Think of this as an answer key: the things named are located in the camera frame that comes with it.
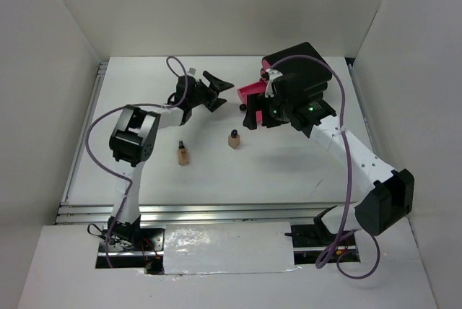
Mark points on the aluminium rail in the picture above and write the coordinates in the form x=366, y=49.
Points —
x=100, y=74
x=350, y=65
x=157, y=214

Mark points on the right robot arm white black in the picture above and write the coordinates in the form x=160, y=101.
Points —
x=385, y=194

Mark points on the square foundation bottle black cap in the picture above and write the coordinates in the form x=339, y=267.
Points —
x=234, y=139

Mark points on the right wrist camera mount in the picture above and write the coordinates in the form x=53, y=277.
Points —
x=273, y=75

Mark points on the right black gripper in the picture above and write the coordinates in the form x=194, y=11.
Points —
x=260, y=103

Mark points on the BB foundation pump bottle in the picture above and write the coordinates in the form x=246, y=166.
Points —
x=183, y=154

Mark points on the black drawer organizer case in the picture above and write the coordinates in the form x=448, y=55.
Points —
x=304, y=75

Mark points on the aluminium right rail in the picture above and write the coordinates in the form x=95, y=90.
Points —
x=350, y=65

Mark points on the white foil-taped board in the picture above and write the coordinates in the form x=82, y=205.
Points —
x=228, y=248

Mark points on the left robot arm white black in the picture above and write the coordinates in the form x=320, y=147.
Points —
x=132, y=144

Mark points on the aluminium front rail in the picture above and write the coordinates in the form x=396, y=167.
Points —
x=157, y=214

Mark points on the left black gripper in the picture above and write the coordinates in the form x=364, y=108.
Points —
x=216, y=86

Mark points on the pink top drawer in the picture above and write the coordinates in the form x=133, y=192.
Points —
x=264, y=75

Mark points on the aluminium left rail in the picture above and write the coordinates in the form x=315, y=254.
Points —
x=100, y=74

